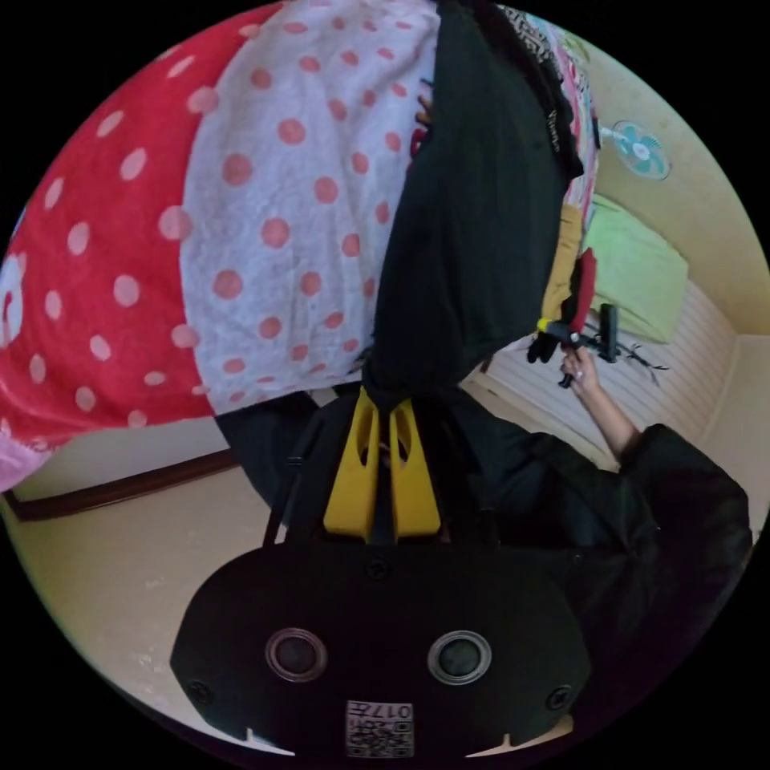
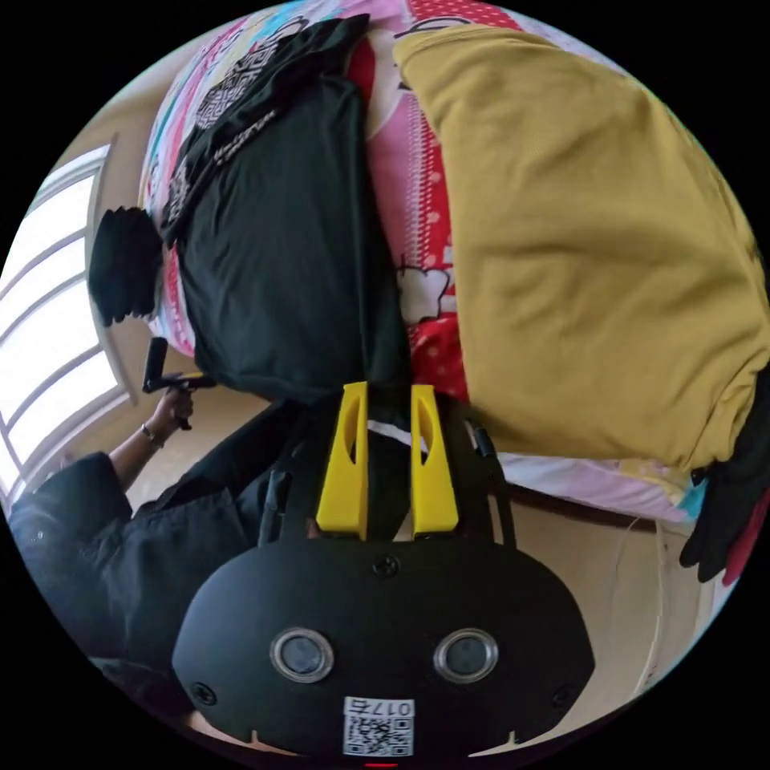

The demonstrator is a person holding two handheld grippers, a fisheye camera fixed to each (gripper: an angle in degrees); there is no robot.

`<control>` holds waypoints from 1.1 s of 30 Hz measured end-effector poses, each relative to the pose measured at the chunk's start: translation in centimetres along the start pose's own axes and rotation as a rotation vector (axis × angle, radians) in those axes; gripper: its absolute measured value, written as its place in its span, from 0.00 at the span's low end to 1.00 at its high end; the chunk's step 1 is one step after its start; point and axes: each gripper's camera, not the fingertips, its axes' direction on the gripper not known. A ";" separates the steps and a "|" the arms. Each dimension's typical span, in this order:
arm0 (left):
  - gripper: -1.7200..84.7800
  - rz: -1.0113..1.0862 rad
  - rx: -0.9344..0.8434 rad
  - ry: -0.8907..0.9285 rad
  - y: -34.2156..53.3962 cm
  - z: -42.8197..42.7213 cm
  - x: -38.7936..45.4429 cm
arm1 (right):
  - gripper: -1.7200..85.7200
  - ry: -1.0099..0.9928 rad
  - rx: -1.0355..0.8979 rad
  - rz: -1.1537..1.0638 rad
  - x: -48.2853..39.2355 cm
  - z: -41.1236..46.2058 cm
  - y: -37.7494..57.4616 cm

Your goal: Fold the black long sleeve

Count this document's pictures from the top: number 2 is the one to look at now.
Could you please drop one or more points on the black long sleeve shirt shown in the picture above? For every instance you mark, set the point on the black long sleeve shirt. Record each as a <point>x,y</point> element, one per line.
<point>283,240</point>

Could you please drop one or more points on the bed with pink printed sheet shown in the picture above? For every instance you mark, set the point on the bed with pink printed sheet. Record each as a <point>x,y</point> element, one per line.
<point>415,180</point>

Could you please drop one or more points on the person's left forearm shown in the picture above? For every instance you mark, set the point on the person's left forearm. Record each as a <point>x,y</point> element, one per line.
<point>135,450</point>

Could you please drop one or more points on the mustard yellow shirt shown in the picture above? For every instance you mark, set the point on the mustard yellow shirt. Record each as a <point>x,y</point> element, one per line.
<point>589,271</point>

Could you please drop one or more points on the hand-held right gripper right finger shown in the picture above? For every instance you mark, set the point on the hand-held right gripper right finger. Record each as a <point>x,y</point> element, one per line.
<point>438,487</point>

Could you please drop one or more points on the window with white frame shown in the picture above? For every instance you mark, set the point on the window with white frame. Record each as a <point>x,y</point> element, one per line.
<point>48,301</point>

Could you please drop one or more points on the black and red garment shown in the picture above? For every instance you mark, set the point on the black and red garment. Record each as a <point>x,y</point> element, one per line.
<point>725,517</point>

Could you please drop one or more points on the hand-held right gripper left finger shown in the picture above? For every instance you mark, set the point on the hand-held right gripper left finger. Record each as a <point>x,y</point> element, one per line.
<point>338,481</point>

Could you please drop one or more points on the person's body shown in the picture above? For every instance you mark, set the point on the person's body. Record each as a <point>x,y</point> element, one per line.
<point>120,553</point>

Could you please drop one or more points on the person's left hand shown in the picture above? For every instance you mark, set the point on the person's left hand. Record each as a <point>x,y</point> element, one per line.
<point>170,409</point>

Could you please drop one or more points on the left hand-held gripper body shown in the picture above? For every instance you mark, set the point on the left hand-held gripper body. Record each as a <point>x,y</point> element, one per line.
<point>175,383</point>

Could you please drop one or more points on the black shirt with white print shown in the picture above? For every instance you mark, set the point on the black shirt with white print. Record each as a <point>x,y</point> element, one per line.
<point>240,102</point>

